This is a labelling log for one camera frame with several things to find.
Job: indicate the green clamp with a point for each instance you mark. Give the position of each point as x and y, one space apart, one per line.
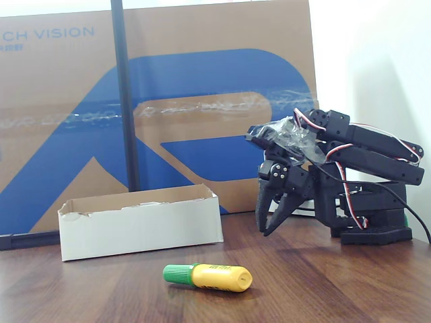
406 218

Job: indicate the yellow candy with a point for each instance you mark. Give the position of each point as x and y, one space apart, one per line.
219 277

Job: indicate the black metal rail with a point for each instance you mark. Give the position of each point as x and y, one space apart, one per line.
27 240

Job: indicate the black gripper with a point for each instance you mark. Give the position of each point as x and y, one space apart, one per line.
289 177

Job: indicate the brown carton with blue print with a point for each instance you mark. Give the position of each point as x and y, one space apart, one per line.
202 33

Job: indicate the black camera wrapped in plastic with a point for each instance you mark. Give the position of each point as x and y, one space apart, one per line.
286 134

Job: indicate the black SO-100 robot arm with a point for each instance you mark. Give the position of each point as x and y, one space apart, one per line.
370 141

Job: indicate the black metal pole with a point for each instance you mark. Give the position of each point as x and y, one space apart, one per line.
124 101

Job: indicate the white cardboard box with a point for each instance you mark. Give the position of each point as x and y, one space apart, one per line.
141 232

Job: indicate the white power strip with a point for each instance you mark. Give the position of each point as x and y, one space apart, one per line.
306 204

